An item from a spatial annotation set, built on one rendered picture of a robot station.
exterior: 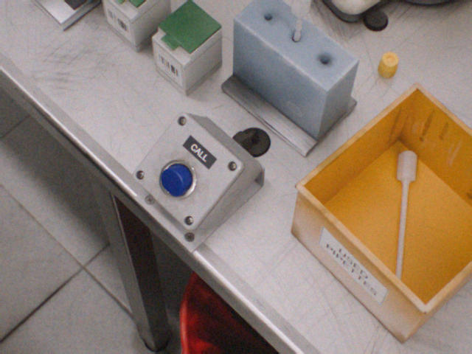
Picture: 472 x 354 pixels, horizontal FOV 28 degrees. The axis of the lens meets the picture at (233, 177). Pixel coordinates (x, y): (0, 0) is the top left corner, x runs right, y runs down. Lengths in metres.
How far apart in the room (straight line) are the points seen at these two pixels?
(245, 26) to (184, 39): 0.06
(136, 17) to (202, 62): 0.07
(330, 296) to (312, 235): 0.06
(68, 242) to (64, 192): 0.10
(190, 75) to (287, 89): 0.09
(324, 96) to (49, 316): 1.04
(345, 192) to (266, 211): 0.07
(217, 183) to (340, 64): 0.14
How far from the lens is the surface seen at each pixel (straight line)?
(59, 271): 1.75
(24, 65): 0.90
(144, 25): 0.87
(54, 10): 0.91
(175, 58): 0.82
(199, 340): 1.25
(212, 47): 0.84
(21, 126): 1.87
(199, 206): 0.76
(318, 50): 0.78
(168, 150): 0.77
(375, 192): 0.83
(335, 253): 0.76
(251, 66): 0.83
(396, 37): 0.91
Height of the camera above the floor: 1.63
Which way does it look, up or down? 66 degrees down
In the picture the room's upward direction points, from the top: 1 degrees clockwise
